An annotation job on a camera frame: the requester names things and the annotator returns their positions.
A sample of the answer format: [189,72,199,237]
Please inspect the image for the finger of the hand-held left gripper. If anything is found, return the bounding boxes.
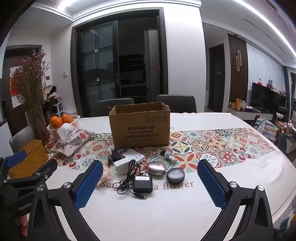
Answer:
[3,158,58,193]
[0,150,26,179]

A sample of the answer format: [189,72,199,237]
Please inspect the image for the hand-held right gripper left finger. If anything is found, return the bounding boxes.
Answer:
[28,160,104,241]

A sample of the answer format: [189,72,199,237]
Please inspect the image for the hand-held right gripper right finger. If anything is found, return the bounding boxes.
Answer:
[197,159,274,241]

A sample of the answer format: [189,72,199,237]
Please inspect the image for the key with figurine keychain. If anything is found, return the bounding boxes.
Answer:
[160,149,177,163]

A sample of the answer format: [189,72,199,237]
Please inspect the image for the silver oval case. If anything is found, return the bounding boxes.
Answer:
[147,162,166,178]

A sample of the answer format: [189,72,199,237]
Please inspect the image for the brown cardboard box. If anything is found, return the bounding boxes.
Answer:
[109,102,171,149]

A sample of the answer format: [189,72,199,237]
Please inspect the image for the person's left hand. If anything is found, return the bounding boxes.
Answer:
[14,214,29,237]

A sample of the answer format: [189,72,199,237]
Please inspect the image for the yellow woven box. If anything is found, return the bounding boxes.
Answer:
[9,139,49,179]

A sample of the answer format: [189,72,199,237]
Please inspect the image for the grey dining chair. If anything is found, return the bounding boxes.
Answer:
[9,126,33,153]
[96,98,134,116]
[156,95,197,113]

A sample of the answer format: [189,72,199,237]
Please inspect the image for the white plastic fruit basket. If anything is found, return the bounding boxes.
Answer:
[47,115,81,141]

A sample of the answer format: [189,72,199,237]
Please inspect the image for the glass vase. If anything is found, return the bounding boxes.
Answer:
[25,105,50,149]

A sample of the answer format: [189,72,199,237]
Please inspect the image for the dark grey round case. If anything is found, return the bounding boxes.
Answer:
[166,167,186,186]

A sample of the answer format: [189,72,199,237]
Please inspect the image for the floral fabric tissue cover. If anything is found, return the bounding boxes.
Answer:
[50,128,95,159]

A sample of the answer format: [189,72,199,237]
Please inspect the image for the white flat box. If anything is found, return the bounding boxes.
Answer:
[113,149,147,175]

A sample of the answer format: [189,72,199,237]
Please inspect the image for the black clip device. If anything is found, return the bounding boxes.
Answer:
[108,148,124,166]

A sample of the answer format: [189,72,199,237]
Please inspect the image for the white tissue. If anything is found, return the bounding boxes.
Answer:
[57,123,77,139]

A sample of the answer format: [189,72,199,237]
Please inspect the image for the orange fruit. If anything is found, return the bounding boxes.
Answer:
[61,113,74,124]
[50,116,63,129]

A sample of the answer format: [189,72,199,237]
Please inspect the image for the white patterned tablecloth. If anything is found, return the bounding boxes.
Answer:
[9,111,296,241]

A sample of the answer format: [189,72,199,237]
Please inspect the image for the white shelf with plush toys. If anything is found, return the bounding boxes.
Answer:
[45,86,63,116]

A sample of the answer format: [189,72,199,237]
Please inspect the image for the brown wooden door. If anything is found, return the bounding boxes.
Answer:
[0,45,42,137]

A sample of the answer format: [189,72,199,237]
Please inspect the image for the striped cloth on chair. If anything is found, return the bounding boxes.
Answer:
[253,117,278,144]

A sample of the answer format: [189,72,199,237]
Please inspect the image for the dried pink flower bouquet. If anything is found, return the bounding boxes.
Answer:
[10,49,50,112]

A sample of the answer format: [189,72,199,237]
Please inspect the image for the white television cabinet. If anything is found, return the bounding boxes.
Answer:
[228,105,275,120]

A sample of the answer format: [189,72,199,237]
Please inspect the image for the lotus flower ornament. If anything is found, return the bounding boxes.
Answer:
[276,112,292,136]

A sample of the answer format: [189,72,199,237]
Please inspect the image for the black television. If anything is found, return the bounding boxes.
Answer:
[251,82,287,109]

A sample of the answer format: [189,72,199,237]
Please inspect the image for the dark interior door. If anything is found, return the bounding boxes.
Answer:
[209,43,226,113]

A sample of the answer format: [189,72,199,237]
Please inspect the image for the dark sliding glass door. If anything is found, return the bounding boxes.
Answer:
[72,9,168,117]

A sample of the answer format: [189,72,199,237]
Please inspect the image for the silver refrigerator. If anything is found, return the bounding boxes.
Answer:
[144,30,162,102]

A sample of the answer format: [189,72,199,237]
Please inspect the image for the black power adapter with cable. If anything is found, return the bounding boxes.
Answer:
[117,159,153,200]

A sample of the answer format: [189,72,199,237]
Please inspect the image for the slatted wooden wall panel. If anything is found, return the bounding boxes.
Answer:
[228,34,248,107]

